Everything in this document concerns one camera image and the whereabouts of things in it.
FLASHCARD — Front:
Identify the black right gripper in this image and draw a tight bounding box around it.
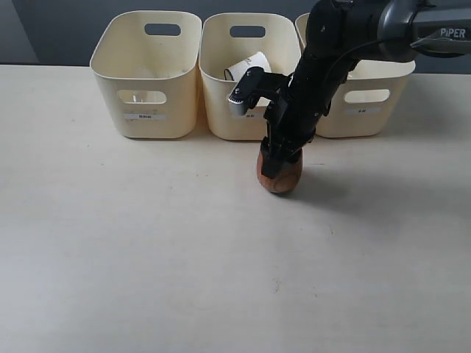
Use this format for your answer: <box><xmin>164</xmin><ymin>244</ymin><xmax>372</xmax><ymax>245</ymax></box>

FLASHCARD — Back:
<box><xmin>257</xmin><ymin>69</ymin><xmax>350</xmax><ymax>175</ymax></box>

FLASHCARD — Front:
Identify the brown wooden cup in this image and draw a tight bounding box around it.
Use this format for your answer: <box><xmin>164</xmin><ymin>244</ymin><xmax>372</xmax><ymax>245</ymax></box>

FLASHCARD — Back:
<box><xmin>256</xmin><ymin>144</ymin><xmax>303</xmax><ymax>194</ymax></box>

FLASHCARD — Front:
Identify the white paper cup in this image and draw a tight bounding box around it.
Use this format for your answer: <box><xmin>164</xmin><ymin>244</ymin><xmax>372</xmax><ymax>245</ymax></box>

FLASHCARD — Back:
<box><xmin>223</xmin><ymin>51</ymin><xmax>272</xmax><ymax>82</ymax></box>

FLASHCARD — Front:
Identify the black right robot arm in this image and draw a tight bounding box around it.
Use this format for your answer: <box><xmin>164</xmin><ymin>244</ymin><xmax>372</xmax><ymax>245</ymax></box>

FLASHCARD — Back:
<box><xmin>232</xmin><ymin>1</ymin><xmax>470</xmax><ymax>180</ymax></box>

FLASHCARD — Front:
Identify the cream right storage bin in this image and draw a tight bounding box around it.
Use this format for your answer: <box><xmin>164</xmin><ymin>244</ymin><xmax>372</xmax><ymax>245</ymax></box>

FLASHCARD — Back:
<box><xmin>316</xmin><ymin>26</ymin><xmax>415</xmax><ymax>138</ymax></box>

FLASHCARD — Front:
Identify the cream storage bin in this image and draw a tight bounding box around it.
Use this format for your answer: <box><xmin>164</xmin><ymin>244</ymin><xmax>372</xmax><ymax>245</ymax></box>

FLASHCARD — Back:
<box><xmin>316</xmin><ymin>26</ymin><xmax>415</xmax><ymax>138</ymax></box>
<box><xmin>199</xmin><ymin>13</ymin><xmax>301</xmax><ymax>140</ymax></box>
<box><xmin>90</xmin><ymin>10</ymin><xmax>202</xmax><ymax>139</ymax></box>

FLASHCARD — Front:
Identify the cream middle storage bin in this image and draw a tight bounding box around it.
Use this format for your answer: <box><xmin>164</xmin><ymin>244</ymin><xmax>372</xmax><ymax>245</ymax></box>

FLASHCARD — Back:
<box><xmin>199</xmin><ymin>13</ymin><xmax>301</xmax><ymax>140</ymax></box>

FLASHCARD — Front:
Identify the cream left storage bin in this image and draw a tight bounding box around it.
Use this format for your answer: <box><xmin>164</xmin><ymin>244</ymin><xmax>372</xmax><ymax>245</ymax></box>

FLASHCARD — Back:
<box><xmin>90</xmin><ymin>10</ymin><xmax>202</xmax><ymax>139</ymax></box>

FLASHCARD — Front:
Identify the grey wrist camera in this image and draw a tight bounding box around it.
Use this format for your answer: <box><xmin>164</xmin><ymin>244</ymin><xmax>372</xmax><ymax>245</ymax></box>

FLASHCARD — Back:
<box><xmin>227</xmin><ymin>66</ymin><xmax>265</xmax><ymax>116</ymax></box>

